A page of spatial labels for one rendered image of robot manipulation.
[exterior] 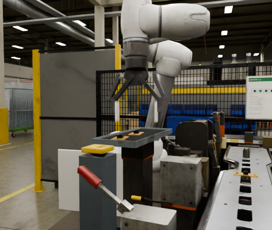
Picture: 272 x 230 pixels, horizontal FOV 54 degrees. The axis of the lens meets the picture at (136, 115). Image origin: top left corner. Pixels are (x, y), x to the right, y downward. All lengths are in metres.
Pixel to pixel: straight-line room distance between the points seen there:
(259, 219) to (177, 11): 0.62
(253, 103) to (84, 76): 2.28
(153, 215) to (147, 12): 0.61
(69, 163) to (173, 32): 0.88
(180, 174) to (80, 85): 3.03
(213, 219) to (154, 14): 0.61
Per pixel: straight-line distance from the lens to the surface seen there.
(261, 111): 2.06
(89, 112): 3.59
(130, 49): 0.87
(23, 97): 11.45
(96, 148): 0.64
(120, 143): 0.72
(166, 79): 1.44
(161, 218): 0.51
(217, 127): 1.51
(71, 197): 1.50
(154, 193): 1.73
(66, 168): 1.47
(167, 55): 1.41
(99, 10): 5.99
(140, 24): 0.88
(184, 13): 0.89
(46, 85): 3.92
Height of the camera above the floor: 1.27
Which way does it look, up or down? 3 degrees down
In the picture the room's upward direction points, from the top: straight up
